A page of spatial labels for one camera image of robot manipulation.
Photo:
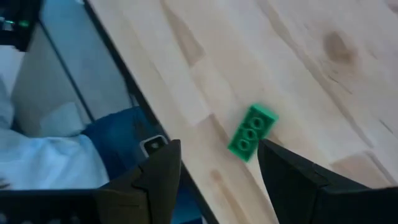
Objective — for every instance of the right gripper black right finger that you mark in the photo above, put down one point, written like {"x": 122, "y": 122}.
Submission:
{"x": 295, "y": 186}

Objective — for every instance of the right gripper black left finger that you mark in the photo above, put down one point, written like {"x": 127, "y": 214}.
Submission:
{"x": 149, "y": 186}

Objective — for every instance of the person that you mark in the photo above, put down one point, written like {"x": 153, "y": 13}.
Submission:
{"x": 118, "y": 137}

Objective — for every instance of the green toy brick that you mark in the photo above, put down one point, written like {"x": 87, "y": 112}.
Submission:
{"x": 248, "y": 137}

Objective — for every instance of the black device with green lights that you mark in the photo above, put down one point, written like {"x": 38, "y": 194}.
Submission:
{"x": 15, "y": 34}

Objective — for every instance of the small silver camera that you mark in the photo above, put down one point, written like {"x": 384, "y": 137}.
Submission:
{"x": 154, "y": 145}

